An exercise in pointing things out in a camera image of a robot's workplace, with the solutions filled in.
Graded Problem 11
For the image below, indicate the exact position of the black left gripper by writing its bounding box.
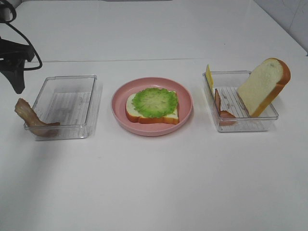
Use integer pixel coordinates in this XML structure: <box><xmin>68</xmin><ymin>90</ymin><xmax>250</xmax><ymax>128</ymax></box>
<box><xmin>0</xmin><ymin>39</ymin><xmax>34</xmax><ymax>94</ymax></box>

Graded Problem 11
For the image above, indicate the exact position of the bacon strip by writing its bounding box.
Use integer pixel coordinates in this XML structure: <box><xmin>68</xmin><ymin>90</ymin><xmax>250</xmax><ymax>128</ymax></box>
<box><xmin>215</xmin><ymin>89</ymin><xmax>236</xmax><ymax>126</ymax></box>
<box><xmin>14</xmin><ymin>98</ymin><xmax>60</xmax><ymax>137</ymax></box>

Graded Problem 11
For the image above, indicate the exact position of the bread slice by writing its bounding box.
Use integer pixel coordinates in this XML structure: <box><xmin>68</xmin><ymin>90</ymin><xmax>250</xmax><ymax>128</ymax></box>
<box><xmin>237</xmin><ymin>58</ymin><xmax>291</xmax><ymax>117</ymax></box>
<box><xmin>126</xmin><ymin>93</ymin><xmax>180</xmax><ymax>125</ymax></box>

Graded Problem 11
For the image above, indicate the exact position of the green lettuce leaf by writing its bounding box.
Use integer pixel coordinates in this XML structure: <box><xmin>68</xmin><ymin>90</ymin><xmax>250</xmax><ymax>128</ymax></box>
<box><xmin>131</xmin><ymin>88</ymin><xmax>178</xmax><ymax>118</ymax></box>

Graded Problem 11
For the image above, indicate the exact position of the yellow cheese slice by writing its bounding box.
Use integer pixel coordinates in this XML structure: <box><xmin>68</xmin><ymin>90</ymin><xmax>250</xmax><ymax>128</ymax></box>
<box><xmin>205</xmin><ymin>65</ymin><xmax>214</xmax><ymax>93</ymax></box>

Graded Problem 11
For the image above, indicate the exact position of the clear plastic left tray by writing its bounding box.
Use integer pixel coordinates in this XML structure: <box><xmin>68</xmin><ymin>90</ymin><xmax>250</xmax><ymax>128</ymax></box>
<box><xmin>24</xmin><ymin>75</ymin><xmax>103</xmax><ymax>141</ymax></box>

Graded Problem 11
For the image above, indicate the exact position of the clear plastic tray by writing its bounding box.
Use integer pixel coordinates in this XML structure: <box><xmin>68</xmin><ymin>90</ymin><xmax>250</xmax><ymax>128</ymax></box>
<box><xmin>24</xmin><ymin>75</ymin><xmax>103</xmax><ymax>141</ymax></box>
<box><xmin>204</xmin><ymin>70</ymin><xmax>279</xmax><ymax>132</ymax></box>

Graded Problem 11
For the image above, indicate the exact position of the pink round plate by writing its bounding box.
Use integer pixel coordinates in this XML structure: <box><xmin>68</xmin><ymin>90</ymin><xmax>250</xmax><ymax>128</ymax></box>
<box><xmin>111</xmin><ymin>77</ymin><xmax>193</xmax><ymax>136</ymax></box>

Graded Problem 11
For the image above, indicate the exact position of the clear plastic right tray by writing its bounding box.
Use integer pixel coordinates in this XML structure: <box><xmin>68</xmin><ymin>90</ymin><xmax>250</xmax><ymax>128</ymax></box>
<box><xmin>204</xmin><ymin>70</ymin><xmax>279</xmax><ymax>132</ymax></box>

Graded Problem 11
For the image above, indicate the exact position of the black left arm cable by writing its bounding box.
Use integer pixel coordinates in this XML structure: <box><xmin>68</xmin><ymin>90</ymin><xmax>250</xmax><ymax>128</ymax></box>
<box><xmin>0</xmin><ymin>0</ymin><xmax>43</xmax><ymax>72</ymax></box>

